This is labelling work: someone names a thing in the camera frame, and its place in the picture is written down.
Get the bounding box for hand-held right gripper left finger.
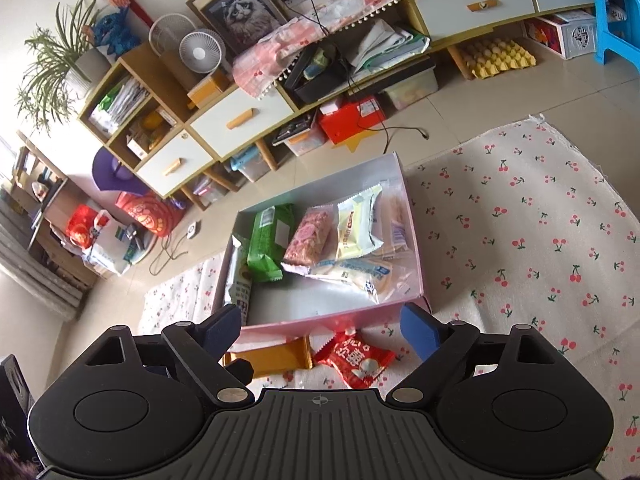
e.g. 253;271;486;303
84;304;254;407

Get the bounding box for cream white snack packet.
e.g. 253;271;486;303
335;183;384;262

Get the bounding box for white desk fan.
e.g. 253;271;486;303
178;29;229;82

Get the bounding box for pink cardboard box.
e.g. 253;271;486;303
212;151;432;349

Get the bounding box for potted green plant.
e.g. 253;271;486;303
16;0;110;132

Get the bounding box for pink printed cloth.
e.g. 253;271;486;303
232;0;477;99

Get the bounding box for cherry print tablecloth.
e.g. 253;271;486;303
137;119;640;480

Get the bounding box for purple hat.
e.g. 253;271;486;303
91;147;152;197

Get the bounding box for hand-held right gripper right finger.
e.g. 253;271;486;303
384;302;559;406

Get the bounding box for grey ribbed object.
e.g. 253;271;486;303
0;204;87;322

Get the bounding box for framed cat picture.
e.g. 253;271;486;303
186;0;289;57

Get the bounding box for black floor cable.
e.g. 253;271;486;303
149;231;194;277

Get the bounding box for red cardboard box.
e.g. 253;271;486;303
317;95;387;147

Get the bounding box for yellow egg tray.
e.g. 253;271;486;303
456;38;537;81

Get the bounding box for clear storage box yellow contents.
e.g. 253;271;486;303
382;64;442;112

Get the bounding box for red white snack packet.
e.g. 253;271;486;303
314;329;397;389

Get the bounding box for clear long bread packet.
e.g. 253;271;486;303
381;192;417;262

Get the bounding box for blue plush toy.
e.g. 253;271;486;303
91;7;142;57

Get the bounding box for red gift bag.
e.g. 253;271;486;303
65;204;102;249

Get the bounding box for white shopping bag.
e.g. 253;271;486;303
82;210;147;277

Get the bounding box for stack of white papers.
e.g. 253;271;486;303
350;18;432;74

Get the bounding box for round red printed bag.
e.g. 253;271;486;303
116;191;184;239

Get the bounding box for yellow wooden box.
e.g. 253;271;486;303
186;70;232;109

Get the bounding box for pink granola bar packet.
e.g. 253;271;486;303
281;208;337;267

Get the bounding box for clear storage box blue lid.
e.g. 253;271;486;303
230;146;274;184

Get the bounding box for wooden cabinet with white drawers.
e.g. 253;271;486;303
77;0;602;212

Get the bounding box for brown snack packet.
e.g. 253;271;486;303
222;335;314;379

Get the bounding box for blue plastic stool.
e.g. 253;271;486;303
594;0;640;67

